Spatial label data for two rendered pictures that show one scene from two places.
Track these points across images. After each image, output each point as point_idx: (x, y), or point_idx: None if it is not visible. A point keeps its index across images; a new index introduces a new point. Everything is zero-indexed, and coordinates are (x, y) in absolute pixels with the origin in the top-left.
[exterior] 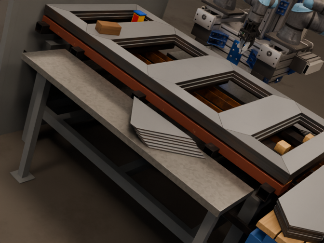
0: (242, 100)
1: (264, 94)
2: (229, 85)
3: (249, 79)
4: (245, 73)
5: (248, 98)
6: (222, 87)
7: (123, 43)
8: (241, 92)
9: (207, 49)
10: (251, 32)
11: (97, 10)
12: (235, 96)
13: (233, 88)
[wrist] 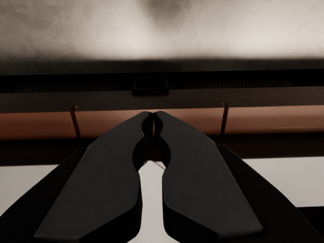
0: (237, 59)
1: None
2: (147, 3)
3: (297, 202)
4: (264, 175)
5: (245, 11)
6: (154, 71)
7: None
8: (208, 6)
9: (20, 182)
10: None
11: None
12: (209, 66)
13: (174, 20)
